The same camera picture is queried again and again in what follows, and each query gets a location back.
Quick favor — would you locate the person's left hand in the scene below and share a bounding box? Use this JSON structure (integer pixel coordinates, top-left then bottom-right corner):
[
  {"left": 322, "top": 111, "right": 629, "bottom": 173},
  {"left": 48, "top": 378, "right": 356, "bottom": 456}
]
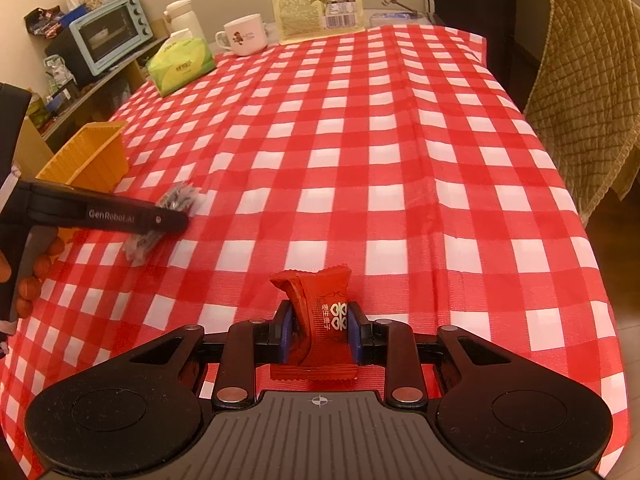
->
[{"left": 0, "top": 236, "right": 67, "bottom": 314}]

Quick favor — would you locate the sunflower seed bag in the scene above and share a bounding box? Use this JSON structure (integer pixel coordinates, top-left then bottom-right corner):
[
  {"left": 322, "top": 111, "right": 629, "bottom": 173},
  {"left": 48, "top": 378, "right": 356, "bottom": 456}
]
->
[{"left": 266, "top": 0, "right": 365, "bottom": 45}]

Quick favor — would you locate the light blue toaster oven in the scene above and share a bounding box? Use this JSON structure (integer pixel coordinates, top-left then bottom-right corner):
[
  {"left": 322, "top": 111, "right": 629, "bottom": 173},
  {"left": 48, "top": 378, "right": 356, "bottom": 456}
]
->
[{"left": 69, "top": 0, "right": 154, "bottom": 78}]

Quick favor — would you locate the grey snack packet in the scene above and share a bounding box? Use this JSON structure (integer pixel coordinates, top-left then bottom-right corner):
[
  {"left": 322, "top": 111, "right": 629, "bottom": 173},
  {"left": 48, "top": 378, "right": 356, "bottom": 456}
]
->
[{"left": 122, "top": 182, "right": 206, "bottom": 262}]

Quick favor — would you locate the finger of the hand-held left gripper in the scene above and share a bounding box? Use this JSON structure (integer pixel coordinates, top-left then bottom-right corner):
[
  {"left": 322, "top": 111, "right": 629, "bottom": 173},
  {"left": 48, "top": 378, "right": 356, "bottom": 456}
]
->
[{"left": 144, "top": 201, "right": 190, "bottom": 234}]

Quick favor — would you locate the chair with quilted cover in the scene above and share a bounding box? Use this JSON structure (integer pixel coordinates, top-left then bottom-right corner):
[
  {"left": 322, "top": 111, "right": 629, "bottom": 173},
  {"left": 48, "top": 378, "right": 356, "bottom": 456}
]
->
[{"left": 522, "top": 0, "right": 640, "bottom": 228}]

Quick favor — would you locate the green and white bag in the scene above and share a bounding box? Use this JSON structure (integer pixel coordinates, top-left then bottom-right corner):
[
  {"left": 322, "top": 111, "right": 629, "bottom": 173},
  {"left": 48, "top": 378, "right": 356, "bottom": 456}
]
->
[{"left": 42, "top": 55, "right": 73, "bottom": 96}]

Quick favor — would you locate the green tissue box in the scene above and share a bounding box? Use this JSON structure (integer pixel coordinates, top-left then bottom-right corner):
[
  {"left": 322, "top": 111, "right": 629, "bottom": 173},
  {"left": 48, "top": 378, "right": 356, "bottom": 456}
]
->
[{"left": 145, "top": 29, "right": 217, "bottom": 97}]

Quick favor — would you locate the black and red snack bag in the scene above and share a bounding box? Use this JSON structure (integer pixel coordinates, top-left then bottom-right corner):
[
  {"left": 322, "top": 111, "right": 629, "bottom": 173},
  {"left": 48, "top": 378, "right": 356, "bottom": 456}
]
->
[{"left": 24, "top": 6, "right": 66, "bottom": 41}]

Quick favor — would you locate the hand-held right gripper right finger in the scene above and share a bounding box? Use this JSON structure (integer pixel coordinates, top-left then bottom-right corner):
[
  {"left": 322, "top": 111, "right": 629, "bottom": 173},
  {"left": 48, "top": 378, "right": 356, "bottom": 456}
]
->
[{"left": 345, "top": 301, "right": 513, "bottom": 410}]

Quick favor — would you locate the orange plastic tray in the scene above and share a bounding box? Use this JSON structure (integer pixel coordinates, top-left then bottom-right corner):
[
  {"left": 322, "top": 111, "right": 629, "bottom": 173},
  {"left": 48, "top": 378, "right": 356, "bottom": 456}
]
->
[{"left": 35, "top": 121, "right": 128, "bottom": 245}]

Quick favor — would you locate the white mug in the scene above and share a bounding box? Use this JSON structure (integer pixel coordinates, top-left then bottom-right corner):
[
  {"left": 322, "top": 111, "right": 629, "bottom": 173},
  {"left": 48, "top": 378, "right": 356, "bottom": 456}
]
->
[{"left": 215, "top": 13, "right": 269, "bottom": 57}]

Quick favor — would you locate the black cabinet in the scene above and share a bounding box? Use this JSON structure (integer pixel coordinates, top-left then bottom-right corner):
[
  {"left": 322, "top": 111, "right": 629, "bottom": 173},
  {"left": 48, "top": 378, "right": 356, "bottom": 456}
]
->
[{"left": 430, "top": 0, "right": 518, "bottom": 73}]

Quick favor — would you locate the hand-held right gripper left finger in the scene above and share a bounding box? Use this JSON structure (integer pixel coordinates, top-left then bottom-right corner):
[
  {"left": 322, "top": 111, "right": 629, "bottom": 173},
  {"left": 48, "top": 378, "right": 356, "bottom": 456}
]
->
[{"left": 129, "top": 301, "right": 296, "bottom": 410}]

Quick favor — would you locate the red snack packet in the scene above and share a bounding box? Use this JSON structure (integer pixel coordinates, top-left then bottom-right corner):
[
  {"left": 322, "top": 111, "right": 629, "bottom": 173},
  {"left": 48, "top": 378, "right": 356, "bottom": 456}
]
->
[{"left": 269, "top": 264, "right": 358, "bottom": 386}]

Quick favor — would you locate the red checkered tablecloth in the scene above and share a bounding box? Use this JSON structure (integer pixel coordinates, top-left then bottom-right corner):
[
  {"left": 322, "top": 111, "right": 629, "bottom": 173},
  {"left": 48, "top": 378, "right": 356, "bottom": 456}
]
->
[{"left": 0, "top": 25, "right": 628, "bottom": 480}]

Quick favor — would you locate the white kettle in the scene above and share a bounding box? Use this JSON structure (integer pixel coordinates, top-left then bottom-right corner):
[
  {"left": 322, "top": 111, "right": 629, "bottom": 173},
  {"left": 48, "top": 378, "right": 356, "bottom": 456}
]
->
[{"left": 164, "top": 0, "right": 193, "bottom": 41}]

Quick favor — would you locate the wooden shelf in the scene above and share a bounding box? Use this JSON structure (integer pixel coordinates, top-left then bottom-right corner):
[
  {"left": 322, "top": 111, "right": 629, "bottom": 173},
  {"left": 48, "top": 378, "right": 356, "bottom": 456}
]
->
[{"left": 12, "top": 20, "right": 171, "bottom": 171}]

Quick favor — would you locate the orange-lidded jar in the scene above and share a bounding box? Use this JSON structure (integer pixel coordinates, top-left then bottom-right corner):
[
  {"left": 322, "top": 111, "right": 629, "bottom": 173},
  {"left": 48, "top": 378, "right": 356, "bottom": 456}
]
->
[{"left": 25, "top": 92, "right": 51, "bottom": 131}]

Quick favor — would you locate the clear plastic packet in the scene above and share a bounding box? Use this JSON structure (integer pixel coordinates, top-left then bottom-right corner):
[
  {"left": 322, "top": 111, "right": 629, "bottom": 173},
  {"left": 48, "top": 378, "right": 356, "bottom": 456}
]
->
[{"left": 370, "top": 7, "right": 432, "bottom": 28}]

